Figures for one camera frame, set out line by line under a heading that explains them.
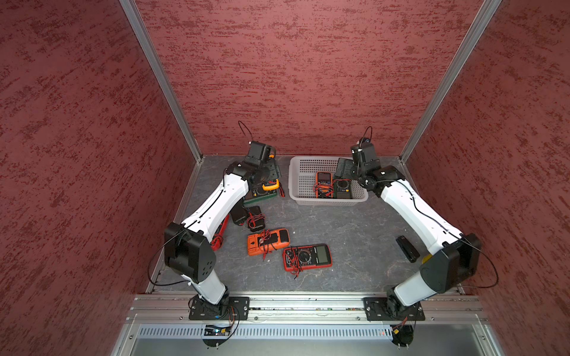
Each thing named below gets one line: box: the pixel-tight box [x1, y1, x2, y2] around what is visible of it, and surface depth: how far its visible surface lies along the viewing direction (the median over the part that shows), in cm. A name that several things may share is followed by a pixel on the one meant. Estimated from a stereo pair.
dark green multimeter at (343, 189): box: [333, 178, 353, 199], surface depth 105 cm
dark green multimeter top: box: [243, 183, 279, 205], surface depth 104 cm
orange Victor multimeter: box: [313, 171, 335, 199], surface depth 105 cm
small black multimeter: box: [246, 205, 266, 233], surface depth 94 cm
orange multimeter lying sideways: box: [247, 227, 291, 257], surface depth 87 cm
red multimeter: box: [282, 243, 334, 280], surface depth 85 cm
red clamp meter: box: [210, 213, 231, 252], surface depth 87 cm
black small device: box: [230, 197, 248, 226], surface depth 94 cm
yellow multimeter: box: [261, 178, 280, 192], surface depth 82 cm
